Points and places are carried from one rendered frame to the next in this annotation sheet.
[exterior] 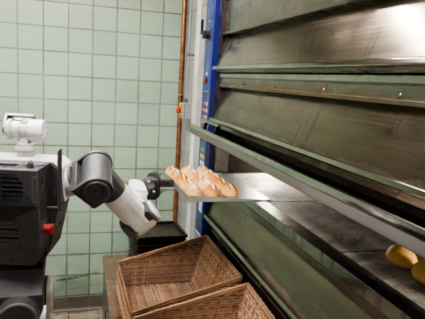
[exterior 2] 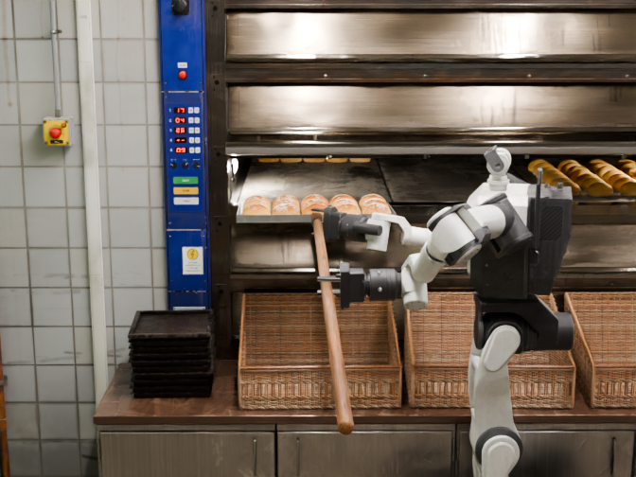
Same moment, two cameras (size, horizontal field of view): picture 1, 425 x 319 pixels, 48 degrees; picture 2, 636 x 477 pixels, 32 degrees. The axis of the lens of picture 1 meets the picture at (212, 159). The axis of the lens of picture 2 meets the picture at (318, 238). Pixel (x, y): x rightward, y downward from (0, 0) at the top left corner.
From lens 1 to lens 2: 387 cm
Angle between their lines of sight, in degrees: 73
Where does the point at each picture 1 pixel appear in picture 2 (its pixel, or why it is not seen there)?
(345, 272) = (583, 206)
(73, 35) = not seen: outside the picture
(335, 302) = not seen: hidden behind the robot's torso
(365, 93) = (589, 76)
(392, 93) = (619, 75)
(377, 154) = (613, 115)
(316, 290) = not seen: hidden behind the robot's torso
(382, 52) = (614, 48)
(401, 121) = (622, 92)
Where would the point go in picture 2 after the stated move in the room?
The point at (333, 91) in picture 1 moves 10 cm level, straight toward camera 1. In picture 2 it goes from (544, 76) to (572, 78)
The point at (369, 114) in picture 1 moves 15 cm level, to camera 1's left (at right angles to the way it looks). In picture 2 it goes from (585, 90) to (583, 94)
